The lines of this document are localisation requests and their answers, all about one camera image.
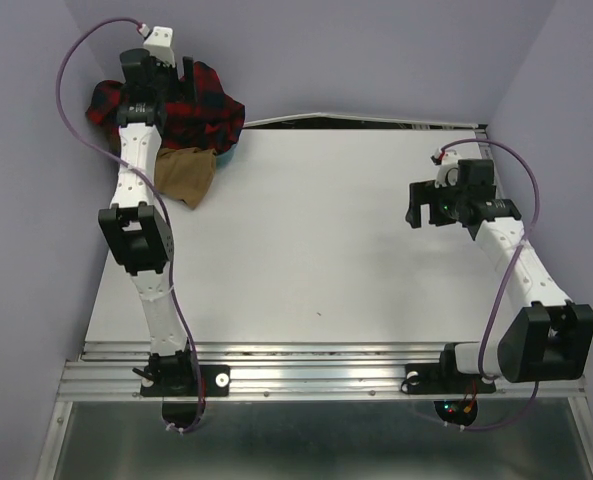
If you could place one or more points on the teal plastic basket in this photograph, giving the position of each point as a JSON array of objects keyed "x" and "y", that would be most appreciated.
[{"x": 225, "y": 158}]

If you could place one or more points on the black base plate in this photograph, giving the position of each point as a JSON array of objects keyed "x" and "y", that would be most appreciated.
[
  {"x": 215, "y": 382},
  {"x": 430, "y": 379}
]

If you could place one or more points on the red plaid skirt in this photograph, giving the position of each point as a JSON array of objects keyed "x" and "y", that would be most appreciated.
[{"x": 214, "y": 121}]

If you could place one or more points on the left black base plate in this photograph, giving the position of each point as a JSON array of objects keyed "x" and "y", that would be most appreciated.
[{"x": 215, "y": 382}]

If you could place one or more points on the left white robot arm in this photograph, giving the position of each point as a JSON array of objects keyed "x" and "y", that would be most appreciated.
[{"x": 137, "y": 231}]

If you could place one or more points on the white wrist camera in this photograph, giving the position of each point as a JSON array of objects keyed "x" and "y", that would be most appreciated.
[
  {"x": 448, "y": 168},
  {"x": 159, "y": 43}
]

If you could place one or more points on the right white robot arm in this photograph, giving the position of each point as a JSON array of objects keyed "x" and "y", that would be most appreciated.
[{"x": 550, "y": 336}]

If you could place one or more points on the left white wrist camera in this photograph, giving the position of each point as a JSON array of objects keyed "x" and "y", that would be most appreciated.
[{"x": 159, "y": 43}]

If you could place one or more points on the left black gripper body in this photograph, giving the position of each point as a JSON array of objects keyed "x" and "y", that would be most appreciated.
[{"x": 166, "y": 80}]

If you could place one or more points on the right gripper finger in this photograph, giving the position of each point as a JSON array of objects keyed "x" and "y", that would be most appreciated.
[
  {"x": 413, "y": 215},
  {"x": 421, "y": 192}
]

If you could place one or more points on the tan skirt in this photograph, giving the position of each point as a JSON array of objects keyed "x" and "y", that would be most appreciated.
[{"x": 185, "y": 175}]

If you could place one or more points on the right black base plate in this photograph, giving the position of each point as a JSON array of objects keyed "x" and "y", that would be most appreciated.
[{"x": 430, "y": 379}]

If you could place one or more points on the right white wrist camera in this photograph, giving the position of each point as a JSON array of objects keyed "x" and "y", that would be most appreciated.
[{"x": 448, "y": 168}]

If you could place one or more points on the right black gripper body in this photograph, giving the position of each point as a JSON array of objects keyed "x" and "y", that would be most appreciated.
[{"x": 445, "y": 210}]

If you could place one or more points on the aluminium rail frame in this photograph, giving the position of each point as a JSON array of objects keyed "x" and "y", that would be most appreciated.
[{"x": 299, "y": 274}]

